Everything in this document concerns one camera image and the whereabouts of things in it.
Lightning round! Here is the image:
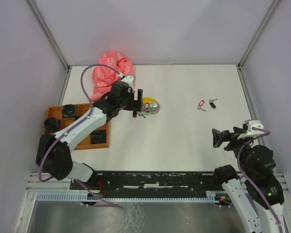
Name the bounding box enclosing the aluminium frame post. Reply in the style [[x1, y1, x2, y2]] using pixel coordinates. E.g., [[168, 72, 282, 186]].
[[25, 0, 69, 70], [238, 0, 282, 69]]

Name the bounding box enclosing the black rosette top tray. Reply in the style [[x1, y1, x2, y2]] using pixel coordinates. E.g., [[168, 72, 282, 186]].
[[61, 104, 78, 118]]

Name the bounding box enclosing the right aluminium frame post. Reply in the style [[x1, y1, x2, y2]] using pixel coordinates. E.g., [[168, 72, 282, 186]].
[[238, 0, 282, 69]]

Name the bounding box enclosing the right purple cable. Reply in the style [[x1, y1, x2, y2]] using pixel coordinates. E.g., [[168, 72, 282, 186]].
[[237, 127, 282, 226]]

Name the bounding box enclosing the wooden compartment tray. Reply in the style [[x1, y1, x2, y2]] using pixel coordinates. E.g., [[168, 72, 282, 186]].
[[44, 103, 110, 150]]

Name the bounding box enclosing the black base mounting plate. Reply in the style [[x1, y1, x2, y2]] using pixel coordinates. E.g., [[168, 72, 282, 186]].
[[69, 170, 243, 198]]

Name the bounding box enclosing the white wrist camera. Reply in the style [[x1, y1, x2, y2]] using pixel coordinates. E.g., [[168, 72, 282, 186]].
[[121, 75, 135, 87], [242, 119, 264, 137]]

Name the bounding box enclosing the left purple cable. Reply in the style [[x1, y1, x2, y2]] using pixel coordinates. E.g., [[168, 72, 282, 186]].
[[38, 63, 124, 209]]

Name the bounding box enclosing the key with black fob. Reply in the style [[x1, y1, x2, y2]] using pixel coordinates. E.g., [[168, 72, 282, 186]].
[[209, 99, 217, 109]]

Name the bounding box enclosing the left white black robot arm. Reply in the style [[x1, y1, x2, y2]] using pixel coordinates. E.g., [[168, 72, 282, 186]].
[[36, 81, 143, 189]]

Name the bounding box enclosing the crumpled pink cloth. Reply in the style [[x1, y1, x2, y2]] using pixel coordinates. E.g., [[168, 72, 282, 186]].
[[91, 50, 134, 102]]

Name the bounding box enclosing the key with red tag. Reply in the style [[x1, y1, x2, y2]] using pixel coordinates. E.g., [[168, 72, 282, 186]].
[[197, 100, 206, 112]]

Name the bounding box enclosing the purple cable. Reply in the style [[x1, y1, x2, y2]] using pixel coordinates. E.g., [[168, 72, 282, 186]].
[[237, 127, 282, 226], [38, 63, 124, 209]]

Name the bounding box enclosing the black rosette left tray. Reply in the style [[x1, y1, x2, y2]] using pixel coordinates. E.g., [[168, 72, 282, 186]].
[[44, 117, 61, 133]]

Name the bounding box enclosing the white slotted cable duct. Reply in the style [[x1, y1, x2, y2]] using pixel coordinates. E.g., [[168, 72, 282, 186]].
[[35, 190, 221, 201]]

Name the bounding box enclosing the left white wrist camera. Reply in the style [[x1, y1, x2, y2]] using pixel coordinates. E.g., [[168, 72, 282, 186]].
[[121, 75, 135, 87]]

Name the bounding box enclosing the keyring bunch with colourful tags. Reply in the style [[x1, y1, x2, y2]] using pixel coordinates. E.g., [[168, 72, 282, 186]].
[[137, 97, 162, 118]]

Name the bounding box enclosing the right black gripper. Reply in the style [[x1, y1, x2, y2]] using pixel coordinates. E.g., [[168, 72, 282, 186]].
[[211, 126, 255, 176]]

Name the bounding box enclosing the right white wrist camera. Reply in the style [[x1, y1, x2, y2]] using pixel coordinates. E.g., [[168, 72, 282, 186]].
[[242, 119, 264, 137]]

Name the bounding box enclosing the left aluminium frame post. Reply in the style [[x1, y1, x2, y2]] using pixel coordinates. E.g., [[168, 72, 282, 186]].
[[25, 0, 69, 70]]

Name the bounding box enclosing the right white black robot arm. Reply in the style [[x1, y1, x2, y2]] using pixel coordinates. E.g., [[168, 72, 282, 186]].
[[211, 120, 285, 233]]

